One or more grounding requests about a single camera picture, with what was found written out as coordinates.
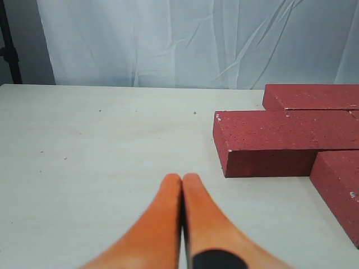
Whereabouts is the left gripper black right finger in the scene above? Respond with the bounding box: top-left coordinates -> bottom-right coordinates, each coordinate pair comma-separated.
182,173 -> 290,268

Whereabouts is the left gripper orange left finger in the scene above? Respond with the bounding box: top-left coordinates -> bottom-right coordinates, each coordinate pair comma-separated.
81,173 -> 182,269

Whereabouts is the red brick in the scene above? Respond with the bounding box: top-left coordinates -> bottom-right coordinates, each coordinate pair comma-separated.
310,150 -> 358,248
263,84 -> 358,111
213,110 -> 358,178

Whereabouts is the white backdrop cloth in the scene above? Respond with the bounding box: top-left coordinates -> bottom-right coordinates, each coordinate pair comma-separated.
38,0 -> 358,89

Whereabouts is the black stand pole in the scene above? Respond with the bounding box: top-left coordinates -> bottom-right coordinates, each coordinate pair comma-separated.
0,0 -> 22,84

